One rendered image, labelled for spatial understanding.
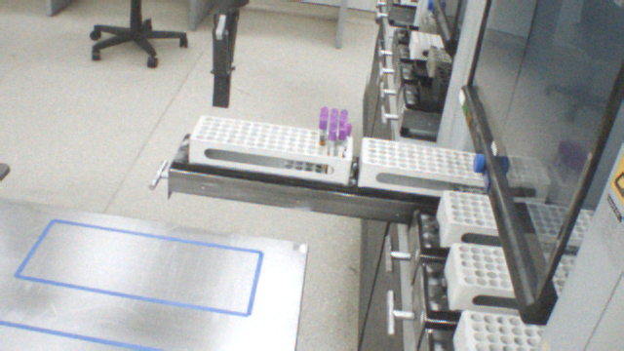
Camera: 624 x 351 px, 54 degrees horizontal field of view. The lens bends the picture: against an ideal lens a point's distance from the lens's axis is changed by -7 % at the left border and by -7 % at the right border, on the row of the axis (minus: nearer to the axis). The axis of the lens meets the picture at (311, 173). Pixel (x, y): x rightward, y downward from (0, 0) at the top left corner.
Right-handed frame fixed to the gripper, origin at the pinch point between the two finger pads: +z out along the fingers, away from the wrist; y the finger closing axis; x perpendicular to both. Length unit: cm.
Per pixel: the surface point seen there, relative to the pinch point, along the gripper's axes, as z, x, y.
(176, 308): 13.0, -2.6, -43.3
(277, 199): 17.6, -12.6, -6.7
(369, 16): 89, -42, 350
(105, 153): 95, 72, 124
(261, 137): 8.9, -8.1, -0.1
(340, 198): 15.4, -24.0, -6.7
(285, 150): 8.5, -12.9, -4.3
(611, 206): -21, -46, -57
